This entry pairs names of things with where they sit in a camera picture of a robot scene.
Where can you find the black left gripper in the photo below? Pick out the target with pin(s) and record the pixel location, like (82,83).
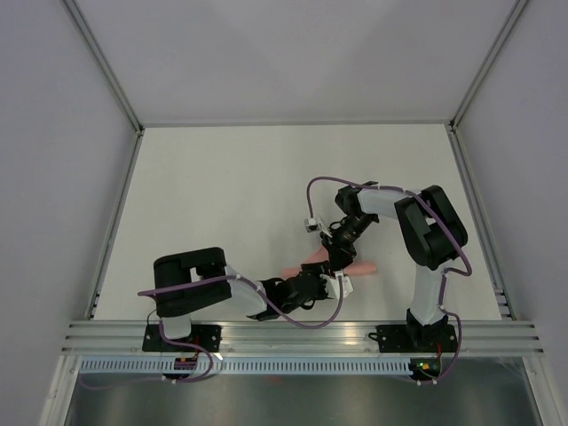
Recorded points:
(318,269)

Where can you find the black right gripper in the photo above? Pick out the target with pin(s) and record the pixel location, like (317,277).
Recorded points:
(339,253)

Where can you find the pink cloth napkin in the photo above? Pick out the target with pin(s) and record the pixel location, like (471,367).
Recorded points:
(320,255)

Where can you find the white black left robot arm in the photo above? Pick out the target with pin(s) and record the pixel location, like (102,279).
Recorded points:
(191,281)

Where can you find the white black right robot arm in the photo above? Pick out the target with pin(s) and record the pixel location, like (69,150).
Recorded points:
(434,237)

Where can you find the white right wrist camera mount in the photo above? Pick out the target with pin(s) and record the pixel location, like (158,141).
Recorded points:
(315,225)

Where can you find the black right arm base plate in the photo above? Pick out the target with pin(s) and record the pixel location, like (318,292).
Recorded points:
(405,339)

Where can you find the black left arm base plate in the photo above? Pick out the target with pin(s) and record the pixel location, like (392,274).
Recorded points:
(208,337)

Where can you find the aluminium right side rail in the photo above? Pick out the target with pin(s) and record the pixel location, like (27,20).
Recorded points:
(482,227)

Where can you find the aluminium rail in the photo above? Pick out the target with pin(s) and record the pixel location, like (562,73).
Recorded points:
(493,338)
(482,227)
(108,242)

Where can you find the aluminium left side rail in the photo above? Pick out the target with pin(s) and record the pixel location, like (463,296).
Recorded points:
(108,242)

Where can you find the aluminium front rail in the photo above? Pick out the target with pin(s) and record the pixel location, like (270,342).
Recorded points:
(493,338)

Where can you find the white slotted cable duct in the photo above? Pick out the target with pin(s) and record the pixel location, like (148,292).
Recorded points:
(249,365)

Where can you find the aluminium right corner post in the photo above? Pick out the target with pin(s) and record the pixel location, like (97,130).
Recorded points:
(498,44)

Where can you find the aluminium corner post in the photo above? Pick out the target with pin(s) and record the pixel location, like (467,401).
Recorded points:
(498,44)
(76,15)

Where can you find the aluminium left corner post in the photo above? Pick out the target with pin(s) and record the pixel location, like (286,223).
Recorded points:
(76,15)

